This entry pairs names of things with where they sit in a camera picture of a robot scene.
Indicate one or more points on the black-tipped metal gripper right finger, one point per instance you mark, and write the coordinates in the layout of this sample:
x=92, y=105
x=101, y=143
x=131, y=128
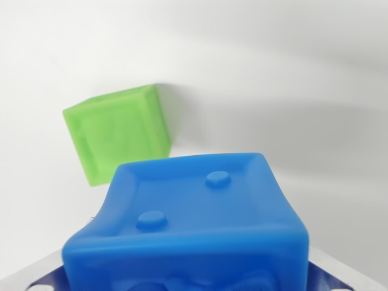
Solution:
x=327, y=272

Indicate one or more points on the black-tipped metal gripper left finger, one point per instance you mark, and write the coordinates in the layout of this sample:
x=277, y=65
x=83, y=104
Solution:
x=33, y=272

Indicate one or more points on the blue embossed rubber cube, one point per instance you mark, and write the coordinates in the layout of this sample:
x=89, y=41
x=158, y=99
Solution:
x=194, y=227

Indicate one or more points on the green embossed rubber cube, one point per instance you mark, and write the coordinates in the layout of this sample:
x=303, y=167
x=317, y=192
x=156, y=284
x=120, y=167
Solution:
x=121, y=130

